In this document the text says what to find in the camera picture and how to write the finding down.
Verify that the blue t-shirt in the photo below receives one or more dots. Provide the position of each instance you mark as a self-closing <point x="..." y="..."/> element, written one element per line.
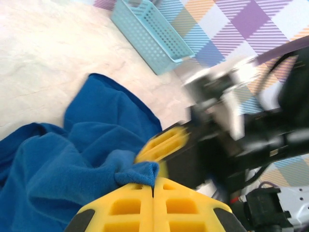
<point x="60" y="157"/>

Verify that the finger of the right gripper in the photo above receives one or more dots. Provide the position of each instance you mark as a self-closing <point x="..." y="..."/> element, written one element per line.
<point x="163" y="170"/>
<point x="164" y="145"/>

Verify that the light blue plastic basket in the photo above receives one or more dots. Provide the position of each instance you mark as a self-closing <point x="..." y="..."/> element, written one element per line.
<point x="149" y="31"/>

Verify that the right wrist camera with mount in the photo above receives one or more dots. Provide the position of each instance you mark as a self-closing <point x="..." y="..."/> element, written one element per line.
<point x="231" y="116"/>

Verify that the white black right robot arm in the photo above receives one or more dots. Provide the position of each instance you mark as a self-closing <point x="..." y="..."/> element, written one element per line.
<point x="263" y="205"/>

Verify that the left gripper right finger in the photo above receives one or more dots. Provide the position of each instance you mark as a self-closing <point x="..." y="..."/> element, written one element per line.
<point x="183" y="210"/>

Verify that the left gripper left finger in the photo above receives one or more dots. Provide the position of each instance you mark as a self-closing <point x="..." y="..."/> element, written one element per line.
<point x="125" y="210"/>

